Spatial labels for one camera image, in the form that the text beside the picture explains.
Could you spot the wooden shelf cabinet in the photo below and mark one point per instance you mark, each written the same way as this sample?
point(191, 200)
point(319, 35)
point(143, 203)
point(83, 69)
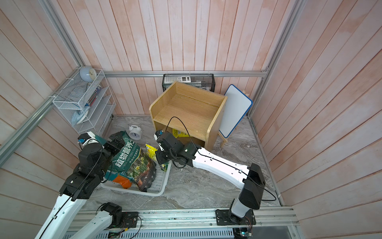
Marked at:
point(190, 110)

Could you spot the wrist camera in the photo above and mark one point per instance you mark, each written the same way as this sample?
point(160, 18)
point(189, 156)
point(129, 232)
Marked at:
point(157, 138)
point(86, 138)

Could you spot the blue-framed whiteboard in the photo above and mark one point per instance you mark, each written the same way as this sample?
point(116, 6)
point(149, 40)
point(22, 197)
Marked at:
point(236, 107)

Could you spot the wooden whiteboard easel stand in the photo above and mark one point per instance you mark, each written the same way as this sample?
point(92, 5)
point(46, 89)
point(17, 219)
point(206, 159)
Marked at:
point(224, 139)

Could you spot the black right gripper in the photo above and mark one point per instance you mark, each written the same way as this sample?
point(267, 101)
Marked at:
point(160, 155)

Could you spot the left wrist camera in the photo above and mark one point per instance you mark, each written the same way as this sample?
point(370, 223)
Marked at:
point(86, 138)

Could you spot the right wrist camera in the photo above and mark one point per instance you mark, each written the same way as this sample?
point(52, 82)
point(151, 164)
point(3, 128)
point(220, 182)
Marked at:
point(157, 138)

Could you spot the large green soil bag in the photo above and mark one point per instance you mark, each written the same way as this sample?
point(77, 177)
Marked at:
point(131, 165)

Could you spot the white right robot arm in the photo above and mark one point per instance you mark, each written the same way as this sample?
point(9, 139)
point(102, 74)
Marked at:
point(249, 179)

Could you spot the white wire mesh rack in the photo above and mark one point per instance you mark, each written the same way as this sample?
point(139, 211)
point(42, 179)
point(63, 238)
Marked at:
point(86, 106)

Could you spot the white twin-bell alarm clock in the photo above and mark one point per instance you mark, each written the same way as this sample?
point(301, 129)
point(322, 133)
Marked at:
point(135, 132)

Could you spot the white perforated plastic basket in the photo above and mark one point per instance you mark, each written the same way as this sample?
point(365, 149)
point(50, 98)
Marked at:
point(157, 188)

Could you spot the black wire mesh basket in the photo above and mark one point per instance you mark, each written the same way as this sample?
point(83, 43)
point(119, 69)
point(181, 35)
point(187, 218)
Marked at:
point(203, 81)

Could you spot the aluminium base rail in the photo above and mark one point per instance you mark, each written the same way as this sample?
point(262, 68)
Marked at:
point(265, 223)

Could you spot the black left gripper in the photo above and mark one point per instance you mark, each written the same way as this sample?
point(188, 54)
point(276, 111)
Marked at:
point(116, 149)

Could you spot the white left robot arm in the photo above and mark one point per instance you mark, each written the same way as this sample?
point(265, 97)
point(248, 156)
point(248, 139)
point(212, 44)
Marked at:
point(77, 189)

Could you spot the yellow fertilizer bag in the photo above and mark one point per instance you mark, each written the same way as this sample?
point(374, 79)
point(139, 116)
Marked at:
point(152, 154)
point(177, 133)

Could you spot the white calculator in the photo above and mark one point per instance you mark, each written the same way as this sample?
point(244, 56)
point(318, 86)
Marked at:
point(169, 79)

